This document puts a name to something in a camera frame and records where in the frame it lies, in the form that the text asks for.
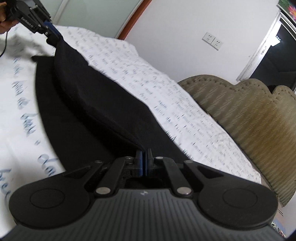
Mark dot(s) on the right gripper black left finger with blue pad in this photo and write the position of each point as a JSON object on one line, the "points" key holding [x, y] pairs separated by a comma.
{"points": [[64, 198]]}

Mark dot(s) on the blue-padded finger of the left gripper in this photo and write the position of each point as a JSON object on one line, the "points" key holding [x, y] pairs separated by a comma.
{"points": [[52, 34]]}

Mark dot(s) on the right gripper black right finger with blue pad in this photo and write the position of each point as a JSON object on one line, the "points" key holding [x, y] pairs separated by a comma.
{"points": [[225, 199]]}

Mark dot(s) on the black pants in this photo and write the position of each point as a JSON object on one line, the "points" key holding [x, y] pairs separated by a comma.
{"points": [[88, 117]]}

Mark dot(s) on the person's left hand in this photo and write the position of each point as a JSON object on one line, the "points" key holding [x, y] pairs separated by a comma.
{"points": [[6, 25]]}

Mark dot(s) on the white bedsheet with blue script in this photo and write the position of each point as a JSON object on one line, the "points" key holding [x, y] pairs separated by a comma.
{"points": [[26, 153]]}

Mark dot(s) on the frosted glass wardrobe door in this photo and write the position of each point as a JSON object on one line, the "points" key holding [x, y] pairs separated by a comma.
{"points": [[105, 17]]}

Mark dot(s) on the olive upholstered headboard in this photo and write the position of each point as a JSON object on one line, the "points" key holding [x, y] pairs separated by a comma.
{"points": [[260, 121]]}

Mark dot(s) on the white framed dark cabinet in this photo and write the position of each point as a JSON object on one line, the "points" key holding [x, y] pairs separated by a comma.
{"points": [[273, 63]]}

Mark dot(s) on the brown wooden door frame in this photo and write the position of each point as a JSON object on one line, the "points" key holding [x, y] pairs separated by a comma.
{"points": [[132, 19]]}

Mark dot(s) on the white wall socket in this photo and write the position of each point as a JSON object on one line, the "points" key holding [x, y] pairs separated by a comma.
{"points": [[213, 41]]}

